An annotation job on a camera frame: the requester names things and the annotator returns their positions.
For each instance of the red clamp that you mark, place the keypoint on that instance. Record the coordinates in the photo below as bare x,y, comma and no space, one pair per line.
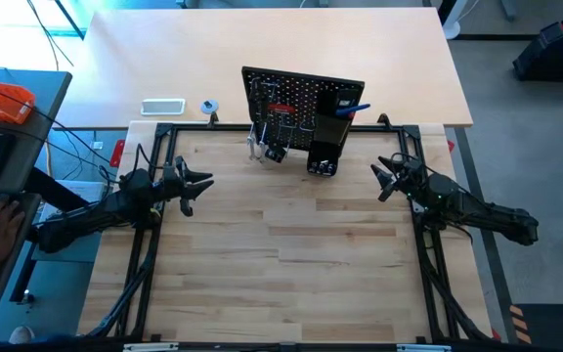
451,146
117,150

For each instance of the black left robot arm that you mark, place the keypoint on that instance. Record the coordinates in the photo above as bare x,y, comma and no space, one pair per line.
96,212

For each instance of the person's shoe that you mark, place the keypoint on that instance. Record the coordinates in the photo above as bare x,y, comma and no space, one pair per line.
21,335

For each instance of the metal pegboard hook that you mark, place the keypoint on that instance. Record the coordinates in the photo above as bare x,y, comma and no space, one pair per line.
307,125

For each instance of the silver combination wrench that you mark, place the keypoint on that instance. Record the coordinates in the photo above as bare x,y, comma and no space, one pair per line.
262,145
251,146

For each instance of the small chrome socket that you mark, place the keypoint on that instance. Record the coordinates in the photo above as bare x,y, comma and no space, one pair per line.
313,167

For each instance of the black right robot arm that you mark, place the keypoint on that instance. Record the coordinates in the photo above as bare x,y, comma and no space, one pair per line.
482,210

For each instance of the white rectangular tray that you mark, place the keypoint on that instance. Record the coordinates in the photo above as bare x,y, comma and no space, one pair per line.
162,106

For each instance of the chrome socket adapter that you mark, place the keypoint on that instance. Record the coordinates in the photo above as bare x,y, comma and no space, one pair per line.
323,164

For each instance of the grey desk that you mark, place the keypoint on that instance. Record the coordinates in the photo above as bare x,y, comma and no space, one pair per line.
49,93

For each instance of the black tool case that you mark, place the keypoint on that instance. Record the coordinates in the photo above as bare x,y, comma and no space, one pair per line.
555,54

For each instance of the white printed box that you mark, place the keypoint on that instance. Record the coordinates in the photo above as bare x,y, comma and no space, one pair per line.
83,189

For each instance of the black perforated pegboard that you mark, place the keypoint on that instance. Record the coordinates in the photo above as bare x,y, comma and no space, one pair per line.
301,90

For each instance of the large chrome socket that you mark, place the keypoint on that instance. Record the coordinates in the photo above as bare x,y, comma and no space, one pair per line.
332,169

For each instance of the black table clamp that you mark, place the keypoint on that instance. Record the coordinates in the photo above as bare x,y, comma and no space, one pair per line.
384,119
213,118

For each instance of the black pliers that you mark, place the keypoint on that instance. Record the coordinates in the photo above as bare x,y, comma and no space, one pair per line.
258,98

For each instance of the black aluminium table frame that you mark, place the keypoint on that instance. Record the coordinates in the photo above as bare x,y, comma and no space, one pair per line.
188,128

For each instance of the black mat hazard stripes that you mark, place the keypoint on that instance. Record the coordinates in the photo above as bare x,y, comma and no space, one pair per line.
555,327

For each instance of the beige table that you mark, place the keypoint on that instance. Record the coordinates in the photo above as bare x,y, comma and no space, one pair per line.
262,39

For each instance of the silver metal bracket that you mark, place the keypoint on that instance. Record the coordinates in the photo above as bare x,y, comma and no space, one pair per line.
152,347
423,347

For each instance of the tall black pegboard bin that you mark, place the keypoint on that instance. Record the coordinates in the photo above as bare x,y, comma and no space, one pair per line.
335,129

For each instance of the black C-clamp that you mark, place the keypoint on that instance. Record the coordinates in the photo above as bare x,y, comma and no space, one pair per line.
275,152

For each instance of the grey tape roll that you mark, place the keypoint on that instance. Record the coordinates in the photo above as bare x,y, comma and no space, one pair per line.
208,106

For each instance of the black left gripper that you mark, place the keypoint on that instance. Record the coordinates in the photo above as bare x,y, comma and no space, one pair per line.
171,186

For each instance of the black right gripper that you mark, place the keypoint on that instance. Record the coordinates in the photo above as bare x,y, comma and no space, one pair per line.
411,181

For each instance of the white pedestal base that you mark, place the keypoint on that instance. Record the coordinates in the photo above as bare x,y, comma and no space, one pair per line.
453,27

